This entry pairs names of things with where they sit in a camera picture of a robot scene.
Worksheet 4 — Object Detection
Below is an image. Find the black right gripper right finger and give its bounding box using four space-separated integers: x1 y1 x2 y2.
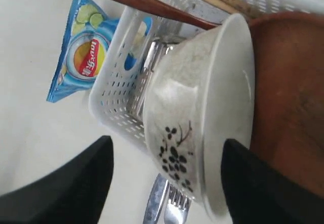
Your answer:
221 139 323 223

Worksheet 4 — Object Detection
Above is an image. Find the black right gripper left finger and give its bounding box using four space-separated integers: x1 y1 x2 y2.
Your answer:
1 136 114 223

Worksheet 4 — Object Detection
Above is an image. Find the brown wooden plate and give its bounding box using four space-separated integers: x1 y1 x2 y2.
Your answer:
249 12 323 196

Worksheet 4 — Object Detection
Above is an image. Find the silver fork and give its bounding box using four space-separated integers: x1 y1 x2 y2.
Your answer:
164 185 191 224

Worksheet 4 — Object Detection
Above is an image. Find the silver table knife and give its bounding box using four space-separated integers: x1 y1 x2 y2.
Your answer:
143 174 169 224

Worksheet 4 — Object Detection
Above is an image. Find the white floral ceramic bowl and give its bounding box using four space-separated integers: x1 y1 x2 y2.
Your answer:
143 14 255 221

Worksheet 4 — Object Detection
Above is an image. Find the blue chips bag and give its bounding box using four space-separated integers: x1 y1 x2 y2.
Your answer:
47 0 119 103

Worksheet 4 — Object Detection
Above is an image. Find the white perforated plastic basket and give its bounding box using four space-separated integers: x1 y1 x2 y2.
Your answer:
89 0 323 152

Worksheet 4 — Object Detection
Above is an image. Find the clear faceted glass cup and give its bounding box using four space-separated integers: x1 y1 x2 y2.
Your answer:
126 39 179 121

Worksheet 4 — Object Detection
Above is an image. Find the brown wooden spoon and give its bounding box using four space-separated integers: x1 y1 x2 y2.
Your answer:
113 0 219 30

